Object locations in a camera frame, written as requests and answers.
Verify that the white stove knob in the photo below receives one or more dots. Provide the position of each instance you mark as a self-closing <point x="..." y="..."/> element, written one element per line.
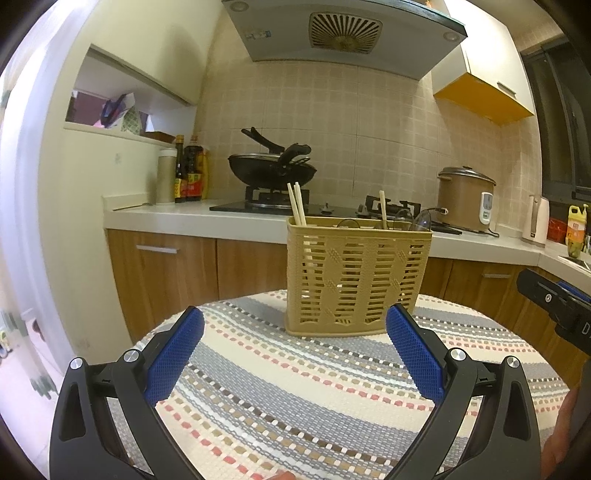
<point x="327" y="209"/>
<point x="360" y="211"/>

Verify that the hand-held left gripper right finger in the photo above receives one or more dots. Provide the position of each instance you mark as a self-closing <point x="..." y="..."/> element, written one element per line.
<point x="415" y="355"/>

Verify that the striped woven tablecloth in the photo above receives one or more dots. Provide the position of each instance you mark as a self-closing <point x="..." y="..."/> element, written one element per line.
<point x="300" y="406"/>

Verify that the glass pot lid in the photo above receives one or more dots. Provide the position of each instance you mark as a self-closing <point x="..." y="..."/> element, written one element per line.
<point x="445" y="211"/>

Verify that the wooden base cabinet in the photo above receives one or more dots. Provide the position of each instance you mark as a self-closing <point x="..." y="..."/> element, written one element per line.
<point x="184" y="277"/>

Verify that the range hood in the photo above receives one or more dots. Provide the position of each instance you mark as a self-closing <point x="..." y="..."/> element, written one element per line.
<point x="346" y="37"/>

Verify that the green patterned bag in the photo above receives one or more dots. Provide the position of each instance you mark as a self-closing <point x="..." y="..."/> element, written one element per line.
<point x="135" y="122"/>

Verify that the black glass gas stove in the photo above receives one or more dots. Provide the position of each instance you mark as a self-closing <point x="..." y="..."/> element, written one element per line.
<point x="231" y="207"/>

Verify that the white electric kettle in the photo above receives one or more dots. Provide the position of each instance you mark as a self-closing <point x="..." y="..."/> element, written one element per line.
<point x="535" y="221"/>

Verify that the white countertop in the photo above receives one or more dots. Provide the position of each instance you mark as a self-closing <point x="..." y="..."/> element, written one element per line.
<point x="184" y="214"/>

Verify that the beige chopstick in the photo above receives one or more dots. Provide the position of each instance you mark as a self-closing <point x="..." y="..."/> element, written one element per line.
<point x="294" y="205"/>
<point x="301" y="205"/>
<point x="383" y="210"/>

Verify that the dark window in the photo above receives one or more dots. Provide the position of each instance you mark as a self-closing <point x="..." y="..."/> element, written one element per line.
<point x="558" y="138"/>

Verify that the steel spoon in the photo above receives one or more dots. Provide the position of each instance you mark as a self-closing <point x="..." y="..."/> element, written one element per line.
<point x="419" y="221"/>

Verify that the yellow oil bottle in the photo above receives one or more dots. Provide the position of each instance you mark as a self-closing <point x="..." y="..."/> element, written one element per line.
<point x="577" y="230"/>

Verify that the person's left hand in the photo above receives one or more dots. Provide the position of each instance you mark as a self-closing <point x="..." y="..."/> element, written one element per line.
<point x="281" y="476"/>

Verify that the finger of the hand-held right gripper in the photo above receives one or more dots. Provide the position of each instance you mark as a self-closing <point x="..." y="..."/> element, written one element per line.
<point x="575" y="291"/>
<point x="540" y="293"/>

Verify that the blue and pink bag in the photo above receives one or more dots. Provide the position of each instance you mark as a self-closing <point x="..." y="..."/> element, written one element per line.
<point x="115" y="110"/>

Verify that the yellow sauce bottle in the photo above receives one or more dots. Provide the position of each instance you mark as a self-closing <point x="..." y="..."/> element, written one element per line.
<point x="206" y="175"/>

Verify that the white canister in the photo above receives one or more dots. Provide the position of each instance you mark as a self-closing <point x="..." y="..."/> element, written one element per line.
<point x="165" y="180"/>

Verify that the red container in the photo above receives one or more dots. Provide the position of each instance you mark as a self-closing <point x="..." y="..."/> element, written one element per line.
<point x="557" y="230"/>

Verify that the white and yellow wall cabinet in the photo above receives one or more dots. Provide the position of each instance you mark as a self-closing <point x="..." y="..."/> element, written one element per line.
<point x="489" y="69"/>

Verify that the slim dark sauce bottle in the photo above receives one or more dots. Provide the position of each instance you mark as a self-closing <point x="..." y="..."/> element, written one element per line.
<point x="180" y="184"/>

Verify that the beige plastic utensil basket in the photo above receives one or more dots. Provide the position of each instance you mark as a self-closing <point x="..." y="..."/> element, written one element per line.
<point x="351" y="277"/>

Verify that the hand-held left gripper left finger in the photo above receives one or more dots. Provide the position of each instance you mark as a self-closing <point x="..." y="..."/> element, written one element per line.
<point x="175" y="355"/>

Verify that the large dark sauce bottle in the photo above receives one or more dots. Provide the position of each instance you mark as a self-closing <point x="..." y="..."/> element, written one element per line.
<point x="194" y="180"/>

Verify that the black wok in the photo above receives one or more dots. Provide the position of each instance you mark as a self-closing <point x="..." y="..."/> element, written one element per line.
<point x="258" y="170"/>

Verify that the person's right forearm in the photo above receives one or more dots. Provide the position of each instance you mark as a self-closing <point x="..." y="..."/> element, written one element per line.
<point x="561" y="438"/>

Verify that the brown rice cooker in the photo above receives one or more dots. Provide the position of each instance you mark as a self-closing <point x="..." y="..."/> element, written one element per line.
<point x="461" y="203"/>

